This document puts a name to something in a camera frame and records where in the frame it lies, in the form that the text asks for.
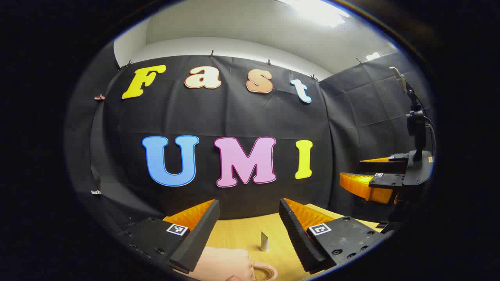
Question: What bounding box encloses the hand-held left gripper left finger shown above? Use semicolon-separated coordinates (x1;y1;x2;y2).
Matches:
118;199;220;274

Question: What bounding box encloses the black backdrop cloth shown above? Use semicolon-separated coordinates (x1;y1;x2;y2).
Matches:
64;41;434;235

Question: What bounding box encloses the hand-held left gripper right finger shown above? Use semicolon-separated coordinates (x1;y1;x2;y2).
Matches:
279;198;385;274

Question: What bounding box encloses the pink suitcase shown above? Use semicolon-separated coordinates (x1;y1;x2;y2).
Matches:
184;247;279;281

